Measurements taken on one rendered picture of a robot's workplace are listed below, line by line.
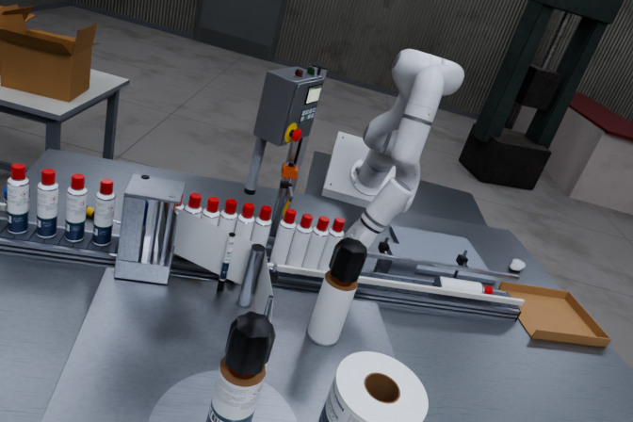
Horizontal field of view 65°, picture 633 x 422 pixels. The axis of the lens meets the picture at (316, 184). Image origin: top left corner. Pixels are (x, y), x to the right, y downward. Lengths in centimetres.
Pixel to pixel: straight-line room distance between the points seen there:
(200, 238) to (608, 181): 569
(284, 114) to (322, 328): 57
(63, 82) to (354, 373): 219
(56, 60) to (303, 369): 207
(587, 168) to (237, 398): 579
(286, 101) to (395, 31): 693
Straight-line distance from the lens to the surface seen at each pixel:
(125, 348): 128
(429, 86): 148
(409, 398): 114
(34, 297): 149
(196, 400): 118
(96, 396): 119
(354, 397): 109
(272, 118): 138
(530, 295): 213
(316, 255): 155
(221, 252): 141
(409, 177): 157
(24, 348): 136
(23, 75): 295
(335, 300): 128
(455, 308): 178
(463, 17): 835
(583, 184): 653
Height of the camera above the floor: 179
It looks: 24 degrees down
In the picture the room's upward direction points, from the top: 16 degrees clockwise
